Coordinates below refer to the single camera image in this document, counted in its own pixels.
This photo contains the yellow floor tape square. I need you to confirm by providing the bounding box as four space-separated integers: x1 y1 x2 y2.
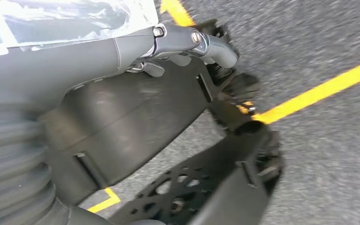
87 56 360 214

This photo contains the black perforated robot leg plate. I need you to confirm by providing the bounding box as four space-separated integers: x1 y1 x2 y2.
108 121 284 225

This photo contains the black robot leg shell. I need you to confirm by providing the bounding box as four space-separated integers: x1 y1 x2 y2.
38 18 260 207

